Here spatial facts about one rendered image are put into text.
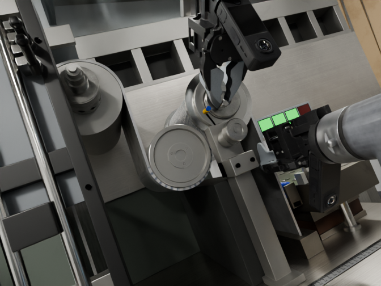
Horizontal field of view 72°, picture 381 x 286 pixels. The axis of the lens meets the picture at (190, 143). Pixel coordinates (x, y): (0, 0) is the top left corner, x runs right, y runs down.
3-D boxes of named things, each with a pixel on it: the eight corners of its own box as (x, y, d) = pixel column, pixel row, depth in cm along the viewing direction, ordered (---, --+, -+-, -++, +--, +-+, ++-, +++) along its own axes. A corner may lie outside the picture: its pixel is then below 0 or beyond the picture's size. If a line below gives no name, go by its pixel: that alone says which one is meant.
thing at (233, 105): (246, 92, 54) (233, 123, 52) (241, 95, 56) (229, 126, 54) (214, 74, 53) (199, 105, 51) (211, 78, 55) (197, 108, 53)
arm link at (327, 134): (392, 148, 35) (348, 170, 33) (362, 154, 40) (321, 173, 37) (368, 97, 36) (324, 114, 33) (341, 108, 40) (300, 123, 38)
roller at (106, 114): (54, 146, 45) (29, 71, 46) (76, 163, 69) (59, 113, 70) (132, 121, 50) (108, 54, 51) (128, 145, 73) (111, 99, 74)
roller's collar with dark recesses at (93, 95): (63, 108, 41) (50, 71, 42) (70, 118, 47) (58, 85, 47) (104, 97, 43) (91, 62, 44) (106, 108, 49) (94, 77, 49)
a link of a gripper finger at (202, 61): (220, 83, 48) (225, 34, 43) (225, 87, 47) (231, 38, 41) (197, 88, 47) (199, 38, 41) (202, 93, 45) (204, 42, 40)
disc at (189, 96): (199, 146, 51) (175, 76, 53) (198, 146, 52) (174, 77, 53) (262, 126, 56) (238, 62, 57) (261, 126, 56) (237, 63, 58)
